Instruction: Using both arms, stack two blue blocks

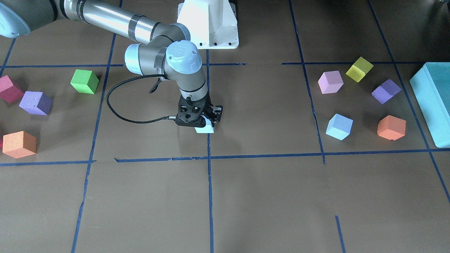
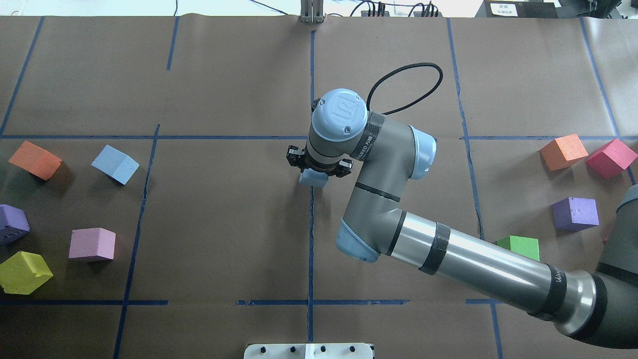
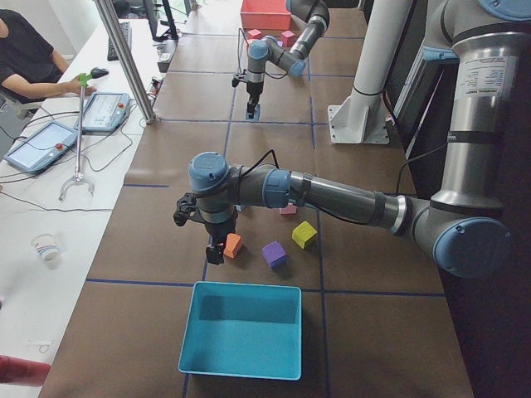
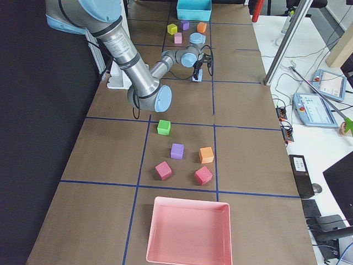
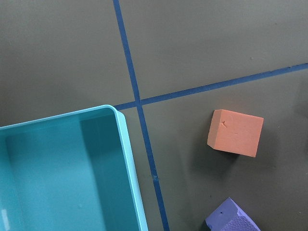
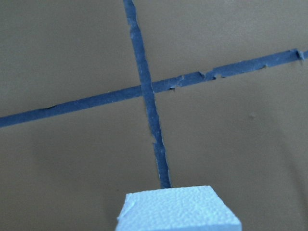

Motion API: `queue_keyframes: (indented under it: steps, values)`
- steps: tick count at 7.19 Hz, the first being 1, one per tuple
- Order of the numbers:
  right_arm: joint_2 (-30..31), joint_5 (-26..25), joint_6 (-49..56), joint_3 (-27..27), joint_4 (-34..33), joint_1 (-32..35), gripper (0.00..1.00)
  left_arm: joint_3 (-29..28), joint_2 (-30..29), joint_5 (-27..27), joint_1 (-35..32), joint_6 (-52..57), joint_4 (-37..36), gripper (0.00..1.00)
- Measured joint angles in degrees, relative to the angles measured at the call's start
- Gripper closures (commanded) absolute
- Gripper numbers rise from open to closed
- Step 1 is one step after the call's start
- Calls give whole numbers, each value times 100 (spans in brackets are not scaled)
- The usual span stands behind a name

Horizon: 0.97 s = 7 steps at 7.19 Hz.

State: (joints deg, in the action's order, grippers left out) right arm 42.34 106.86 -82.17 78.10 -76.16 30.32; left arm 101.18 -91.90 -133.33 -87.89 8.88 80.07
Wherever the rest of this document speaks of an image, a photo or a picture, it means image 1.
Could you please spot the purple foam block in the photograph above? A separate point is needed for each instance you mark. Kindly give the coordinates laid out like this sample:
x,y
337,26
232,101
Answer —
x,y
36,103
386,91

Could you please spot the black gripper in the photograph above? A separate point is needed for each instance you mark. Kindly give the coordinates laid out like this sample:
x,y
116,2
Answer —
x,y
215,113

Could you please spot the teal plastic bin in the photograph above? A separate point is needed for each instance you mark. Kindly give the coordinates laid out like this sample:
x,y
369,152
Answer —
x,y
431,86

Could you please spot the green foam block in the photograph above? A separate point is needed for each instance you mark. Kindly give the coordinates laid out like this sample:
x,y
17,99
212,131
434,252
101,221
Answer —
x,y
84,81

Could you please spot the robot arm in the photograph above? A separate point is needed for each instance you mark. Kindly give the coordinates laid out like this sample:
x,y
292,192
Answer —
x,y
158,51

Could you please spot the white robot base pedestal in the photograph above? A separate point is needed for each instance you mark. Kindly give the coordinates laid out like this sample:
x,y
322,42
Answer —
x,y
212,24

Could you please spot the orange textured foam block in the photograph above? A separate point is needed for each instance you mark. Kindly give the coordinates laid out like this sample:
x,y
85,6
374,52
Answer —
x,y
19,144

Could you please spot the light pink foam block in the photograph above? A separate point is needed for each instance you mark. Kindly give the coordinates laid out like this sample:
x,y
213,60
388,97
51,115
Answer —
x,y
330,82

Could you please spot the yellow foam block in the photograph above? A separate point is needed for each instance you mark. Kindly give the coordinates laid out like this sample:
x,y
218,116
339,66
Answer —
x,y
359,69

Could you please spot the light blue foam block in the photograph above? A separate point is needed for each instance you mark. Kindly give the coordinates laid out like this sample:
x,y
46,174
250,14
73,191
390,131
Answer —
x,y
207,129

